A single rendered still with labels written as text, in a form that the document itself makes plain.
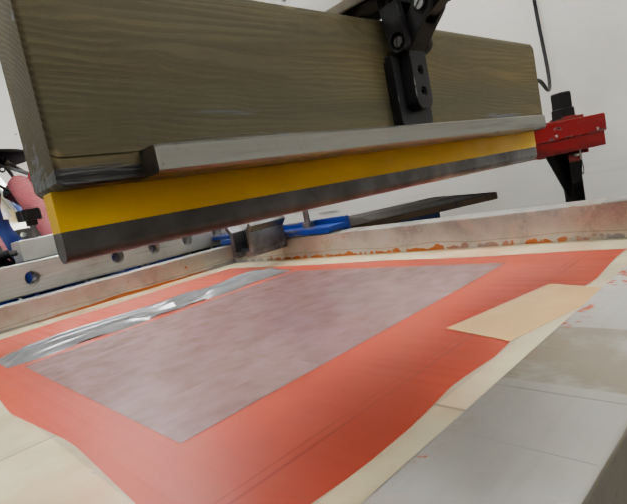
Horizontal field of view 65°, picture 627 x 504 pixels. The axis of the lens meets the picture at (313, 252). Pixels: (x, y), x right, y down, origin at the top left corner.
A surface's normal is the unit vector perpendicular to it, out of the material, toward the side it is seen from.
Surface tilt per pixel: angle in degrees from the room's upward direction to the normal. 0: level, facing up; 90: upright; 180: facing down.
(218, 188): 90
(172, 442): 0
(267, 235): 90
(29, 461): 0
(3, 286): 90
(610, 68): 90
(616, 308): 0
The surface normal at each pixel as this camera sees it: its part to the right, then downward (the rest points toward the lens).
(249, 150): 0.68, -0.05
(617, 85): -0.71, 0.23
